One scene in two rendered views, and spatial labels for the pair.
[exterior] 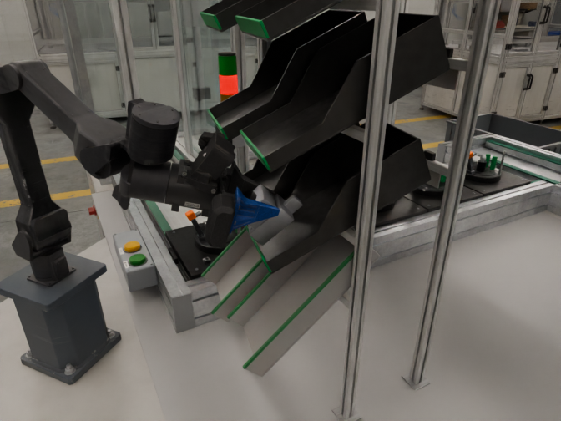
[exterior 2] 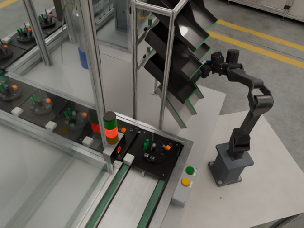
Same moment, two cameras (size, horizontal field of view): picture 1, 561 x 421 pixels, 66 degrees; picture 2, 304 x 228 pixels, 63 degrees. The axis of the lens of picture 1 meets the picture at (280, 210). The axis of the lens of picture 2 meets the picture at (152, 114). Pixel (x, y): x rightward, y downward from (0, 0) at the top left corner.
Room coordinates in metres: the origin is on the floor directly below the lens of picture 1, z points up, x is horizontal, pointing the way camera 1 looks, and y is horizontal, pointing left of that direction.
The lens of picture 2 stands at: (1.48, 0.68, 2.12)
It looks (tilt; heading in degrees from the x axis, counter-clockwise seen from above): 49 degrees down; 229
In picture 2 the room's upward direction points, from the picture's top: 4 degrees clockwise
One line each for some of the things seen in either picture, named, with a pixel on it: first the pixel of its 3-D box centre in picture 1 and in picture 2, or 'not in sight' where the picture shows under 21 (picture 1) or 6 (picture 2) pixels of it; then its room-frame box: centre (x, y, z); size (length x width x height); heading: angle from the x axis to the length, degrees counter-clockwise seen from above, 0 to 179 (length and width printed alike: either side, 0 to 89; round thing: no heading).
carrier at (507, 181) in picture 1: (482, 164); not in sight; (1.45, -0.72, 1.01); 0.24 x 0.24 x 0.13; 28
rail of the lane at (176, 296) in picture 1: (143, 227); (159, 215); (1.16, 0.42, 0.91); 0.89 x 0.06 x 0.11; 28
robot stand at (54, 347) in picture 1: (63, 314); (229, 163); (0.71, 0.45, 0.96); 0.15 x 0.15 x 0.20; 66
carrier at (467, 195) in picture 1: (431, 176); not in sight; (1.34, -0.50, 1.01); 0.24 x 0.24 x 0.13; 28
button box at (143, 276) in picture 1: (133, 257); (184, 184); (0.97, 0.39, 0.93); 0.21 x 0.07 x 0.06; 28
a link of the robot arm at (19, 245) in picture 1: (43, 235); (239, 143); (0.71, 0.45, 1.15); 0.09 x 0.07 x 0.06; 148
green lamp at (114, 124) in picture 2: (227, 64); (110, 121); (1.21, 0.14, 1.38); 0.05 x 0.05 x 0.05
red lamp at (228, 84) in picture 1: (229, 83); (111, 129); (1.21, 0.14, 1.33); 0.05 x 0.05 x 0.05
